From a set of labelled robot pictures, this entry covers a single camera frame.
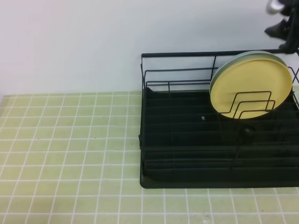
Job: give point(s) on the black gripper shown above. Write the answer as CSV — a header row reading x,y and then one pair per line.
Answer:
x,y
288,29

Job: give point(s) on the yellow plastic plate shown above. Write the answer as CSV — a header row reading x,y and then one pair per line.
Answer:
x,y
251,88

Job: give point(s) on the light blue plastic plate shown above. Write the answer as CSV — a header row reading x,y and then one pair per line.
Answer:
x,y
244,56

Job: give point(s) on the black drip tray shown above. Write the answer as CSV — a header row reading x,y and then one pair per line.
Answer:
x,y
185,143

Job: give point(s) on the black wire dish rack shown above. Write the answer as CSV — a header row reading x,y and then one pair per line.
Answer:
x,y
179,72

